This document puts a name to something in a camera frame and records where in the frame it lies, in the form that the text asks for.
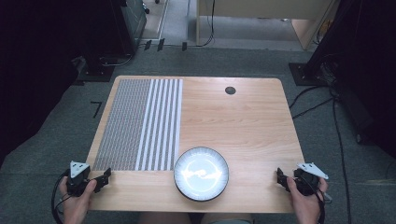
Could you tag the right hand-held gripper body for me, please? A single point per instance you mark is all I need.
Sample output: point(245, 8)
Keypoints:
point(306, 183)

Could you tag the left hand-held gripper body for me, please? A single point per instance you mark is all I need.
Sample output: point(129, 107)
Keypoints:
point(77, 183)

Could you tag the person's left hand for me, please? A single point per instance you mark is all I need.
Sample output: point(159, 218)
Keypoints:
point(76, 207)

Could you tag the person's right hand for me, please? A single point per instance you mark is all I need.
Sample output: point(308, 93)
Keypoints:
point(306, 208)

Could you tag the grey striped placemat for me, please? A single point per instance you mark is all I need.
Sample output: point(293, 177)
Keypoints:
point(130, 124)

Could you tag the black floor tape mark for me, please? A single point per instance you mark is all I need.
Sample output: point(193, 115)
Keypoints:
point(97, 109)

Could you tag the white plate with dark rim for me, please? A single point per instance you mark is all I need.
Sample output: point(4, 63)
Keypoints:
point(201, 174)

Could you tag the black round table grommet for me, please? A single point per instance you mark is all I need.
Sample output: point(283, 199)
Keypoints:
point(230, 90)

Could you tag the black stand base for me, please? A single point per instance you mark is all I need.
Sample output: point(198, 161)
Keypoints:
point(96, 70)
point(305, 74)

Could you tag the dark curtain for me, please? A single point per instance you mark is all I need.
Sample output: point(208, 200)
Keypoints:
point(37, 62)
point(367, 68)

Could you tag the dark green cabinet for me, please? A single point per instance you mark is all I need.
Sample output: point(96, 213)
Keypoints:
point(134, 18)

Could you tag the light wooden desk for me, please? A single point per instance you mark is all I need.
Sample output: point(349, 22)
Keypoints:
point(264, 7)

